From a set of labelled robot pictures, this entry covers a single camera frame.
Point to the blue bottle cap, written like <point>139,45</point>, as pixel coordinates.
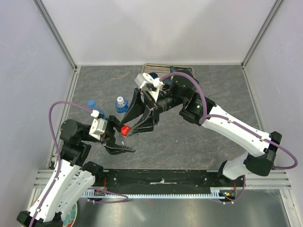
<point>91,103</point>

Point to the metal tray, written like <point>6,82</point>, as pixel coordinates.
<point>160,69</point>

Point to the blue star-shaped plate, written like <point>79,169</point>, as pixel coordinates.
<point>177,69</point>

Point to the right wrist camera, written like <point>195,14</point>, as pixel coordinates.
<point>147,83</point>

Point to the clear unlabelled plastic bottle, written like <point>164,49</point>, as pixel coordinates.
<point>123,140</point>

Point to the blue ceramic cup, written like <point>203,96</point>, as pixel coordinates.
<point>153,75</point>

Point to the labelled clear water bottle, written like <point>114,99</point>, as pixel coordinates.
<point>122,108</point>

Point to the red floral plate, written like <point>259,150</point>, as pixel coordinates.
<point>71,216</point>

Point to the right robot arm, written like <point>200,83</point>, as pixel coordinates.
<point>260,147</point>

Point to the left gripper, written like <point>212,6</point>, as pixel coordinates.
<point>110,141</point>

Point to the white cable duct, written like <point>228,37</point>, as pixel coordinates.
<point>214,194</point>

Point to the red bottle cap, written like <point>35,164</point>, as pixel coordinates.
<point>124,130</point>

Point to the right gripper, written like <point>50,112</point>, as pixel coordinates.
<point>146,124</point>

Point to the blue tinted plastic bottle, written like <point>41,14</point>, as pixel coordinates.
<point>100,111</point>

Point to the white bottle cap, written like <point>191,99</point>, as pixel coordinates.
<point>120,100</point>

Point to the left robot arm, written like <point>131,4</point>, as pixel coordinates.
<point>72,176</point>

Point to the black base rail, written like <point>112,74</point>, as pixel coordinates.
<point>157,182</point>

